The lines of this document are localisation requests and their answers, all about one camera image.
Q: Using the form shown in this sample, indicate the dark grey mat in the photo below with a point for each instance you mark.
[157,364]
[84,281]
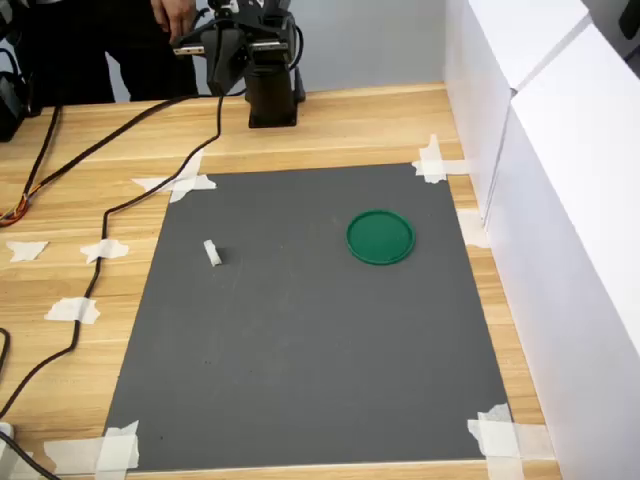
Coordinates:
[300,325]

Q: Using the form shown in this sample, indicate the person's hand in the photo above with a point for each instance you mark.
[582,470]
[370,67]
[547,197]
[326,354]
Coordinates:
[175,17]

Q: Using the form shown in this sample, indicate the small white plastic terminal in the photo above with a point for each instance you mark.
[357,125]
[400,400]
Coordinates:
[212,255]

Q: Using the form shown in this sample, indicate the person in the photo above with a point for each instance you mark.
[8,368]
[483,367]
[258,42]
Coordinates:
[100,45]

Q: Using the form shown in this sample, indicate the white partition panel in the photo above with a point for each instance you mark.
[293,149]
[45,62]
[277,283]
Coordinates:
[500,50]
[575,250]

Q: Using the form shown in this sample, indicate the round green lid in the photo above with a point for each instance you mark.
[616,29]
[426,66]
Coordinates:
[381,239]

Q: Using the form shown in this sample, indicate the dark chair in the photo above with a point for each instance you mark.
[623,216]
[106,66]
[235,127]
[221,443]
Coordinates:
[631,20]

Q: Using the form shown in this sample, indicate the white masking tape piece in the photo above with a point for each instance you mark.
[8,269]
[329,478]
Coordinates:
[25,250]
[431,167]
[70,310]
[500,440]
[117,447]
[472,229]
[192,184]
[112,249]

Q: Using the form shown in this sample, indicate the black device box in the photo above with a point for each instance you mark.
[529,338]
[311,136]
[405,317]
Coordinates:
[11,110]

